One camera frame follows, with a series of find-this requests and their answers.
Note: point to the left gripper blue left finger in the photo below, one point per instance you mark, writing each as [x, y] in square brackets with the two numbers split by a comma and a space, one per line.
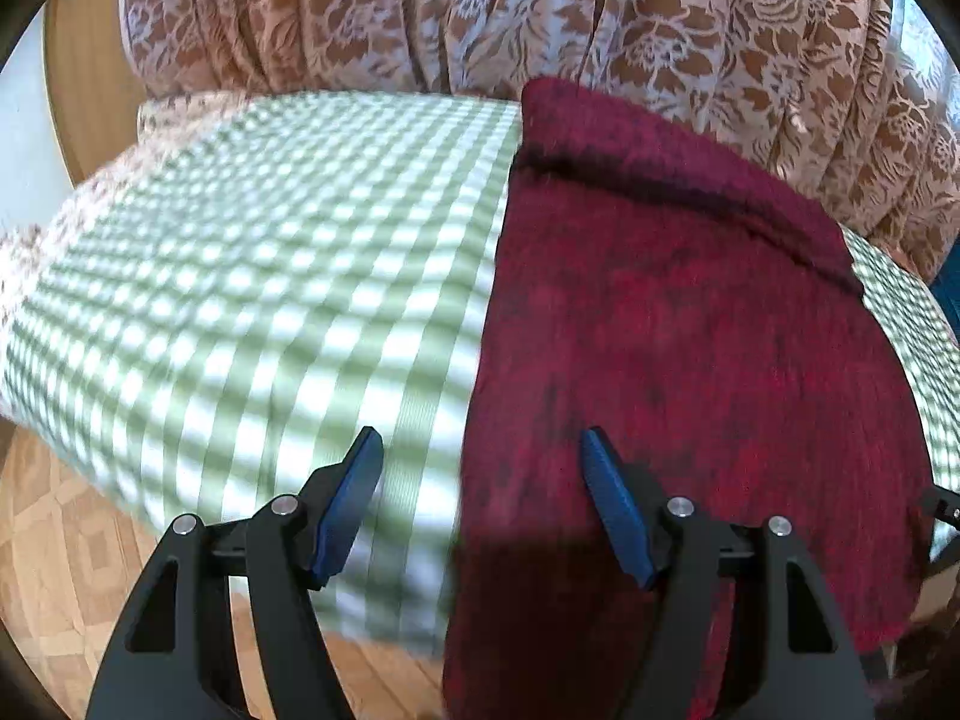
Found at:
[173, 653]

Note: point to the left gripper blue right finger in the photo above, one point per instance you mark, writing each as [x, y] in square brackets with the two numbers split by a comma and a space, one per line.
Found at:
[788, 653]

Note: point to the red floral knit sweater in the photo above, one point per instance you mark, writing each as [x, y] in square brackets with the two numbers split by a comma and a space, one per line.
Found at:
[650, 282]

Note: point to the blue object behind bed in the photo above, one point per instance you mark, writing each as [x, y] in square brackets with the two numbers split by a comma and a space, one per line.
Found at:
[946, 288]

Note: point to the green white checkered bed sheet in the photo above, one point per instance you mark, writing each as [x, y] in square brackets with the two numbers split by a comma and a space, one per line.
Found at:
[216, 314]

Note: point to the brown floral curtain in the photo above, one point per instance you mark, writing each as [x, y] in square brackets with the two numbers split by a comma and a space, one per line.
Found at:
[852, 102]

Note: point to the wooden door frame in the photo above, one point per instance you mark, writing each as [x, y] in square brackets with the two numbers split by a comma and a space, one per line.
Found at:
[94, 96]

